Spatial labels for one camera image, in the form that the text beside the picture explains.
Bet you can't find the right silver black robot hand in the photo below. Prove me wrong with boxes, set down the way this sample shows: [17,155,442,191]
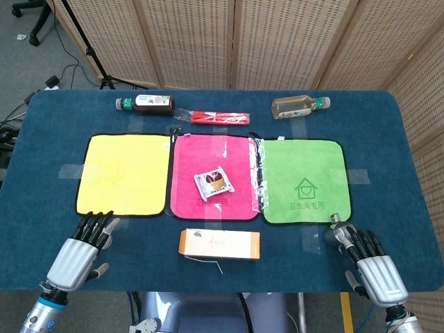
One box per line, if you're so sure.
[341,223,409,309]

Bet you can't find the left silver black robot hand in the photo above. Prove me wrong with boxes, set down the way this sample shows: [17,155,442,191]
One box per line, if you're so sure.
[46,210,121,292]

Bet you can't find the snack packet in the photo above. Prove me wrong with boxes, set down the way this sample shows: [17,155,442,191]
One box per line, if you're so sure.
[193,165,236,201]

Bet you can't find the yellow cloth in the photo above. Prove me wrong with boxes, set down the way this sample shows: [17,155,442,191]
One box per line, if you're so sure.
[75,133,172,218]

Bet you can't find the green cloth with house print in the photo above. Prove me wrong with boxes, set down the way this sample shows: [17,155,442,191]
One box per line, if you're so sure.
[258,138,352,226]

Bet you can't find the pink cloth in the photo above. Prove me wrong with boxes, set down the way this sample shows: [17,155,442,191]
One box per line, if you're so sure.
[169,133,261,222]

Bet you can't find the small steel pitcher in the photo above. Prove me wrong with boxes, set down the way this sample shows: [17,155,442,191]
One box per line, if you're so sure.
[322,212,355,249]

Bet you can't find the clear tape piece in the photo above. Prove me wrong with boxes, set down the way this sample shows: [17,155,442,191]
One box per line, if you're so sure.
[346,169,370,185]
[211,135,230,159]
[300,225,322,256]
[58,162,84,180]

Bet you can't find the metal table leg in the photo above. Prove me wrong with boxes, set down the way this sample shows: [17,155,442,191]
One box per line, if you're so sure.
[296,292,308,333]

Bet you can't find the grey robot torso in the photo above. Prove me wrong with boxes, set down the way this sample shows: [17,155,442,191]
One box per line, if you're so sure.
[129,291,289,333]

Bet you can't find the orange and white carton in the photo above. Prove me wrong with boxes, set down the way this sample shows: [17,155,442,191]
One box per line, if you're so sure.
[178,228,261,261]

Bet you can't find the woven folding screen panel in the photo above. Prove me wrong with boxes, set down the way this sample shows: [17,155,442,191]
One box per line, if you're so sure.
[317,0,444,93]
[133,0,237,90]
[386,24,444,333]
[229,0,364,91]
[51,0,161,88]

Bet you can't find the blue table cover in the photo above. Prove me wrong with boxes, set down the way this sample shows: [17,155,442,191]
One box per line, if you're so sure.
[0,89,444,293]

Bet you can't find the crinkled clear tape strip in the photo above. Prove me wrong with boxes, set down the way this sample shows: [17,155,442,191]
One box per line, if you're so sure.
[247,135,271,213]

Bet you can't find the dark brown drink bottle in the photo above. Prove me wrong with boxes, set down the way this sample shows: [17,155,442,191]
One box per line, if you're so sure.
[115,94,176,117]

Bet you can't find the pale yellow tea bottle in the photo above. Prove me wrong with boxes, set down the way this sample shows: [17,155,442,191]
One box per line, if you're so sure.
[271,94,332,121]

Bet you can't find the black tripod stand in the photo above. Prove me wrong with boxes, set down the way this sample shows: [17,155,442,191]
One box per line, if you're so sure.
[60,0,151,91]

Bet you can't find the red sticks in clear wrapper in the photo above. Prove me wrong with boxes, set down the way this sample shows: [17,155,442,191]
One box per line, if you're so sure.
[174,108,251,125]

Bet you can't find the black office chair base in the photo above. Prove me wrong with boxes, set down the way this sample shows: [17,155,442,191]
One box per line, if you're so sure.
[11,0,53,47]

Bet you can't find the floor cable bundle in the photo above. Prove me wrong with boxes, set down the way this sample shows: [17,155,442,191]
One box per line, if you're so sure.
[0,90,37,171]

